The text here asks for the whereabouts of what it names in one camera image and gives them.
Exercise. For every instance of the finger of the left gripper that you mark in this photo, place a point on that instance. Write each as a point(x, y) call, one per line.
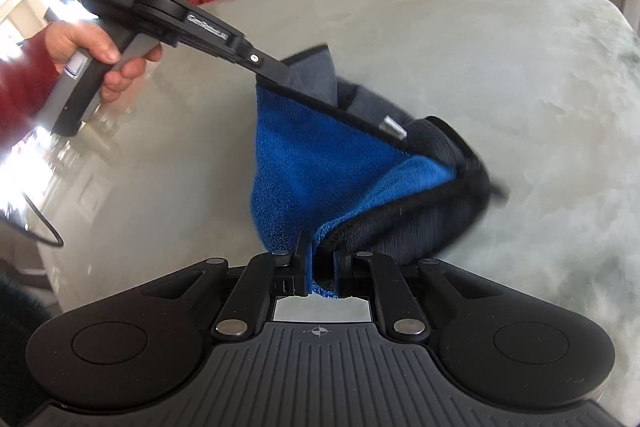
point(266, 66)

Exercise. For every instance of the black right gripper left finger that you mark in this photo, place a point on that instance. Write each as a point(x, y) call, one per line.
point(292, 271)

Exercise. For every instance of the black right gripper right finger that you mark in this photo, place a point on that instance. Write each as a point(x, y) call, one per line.
point(352, 274)

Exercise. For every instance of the blue and grey towel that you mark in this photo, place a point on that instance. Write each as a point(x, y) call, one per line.
point(358, 172)

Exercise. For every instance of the person's left hand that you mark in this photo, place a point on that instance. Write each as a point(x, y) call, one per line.
point(64, 39)

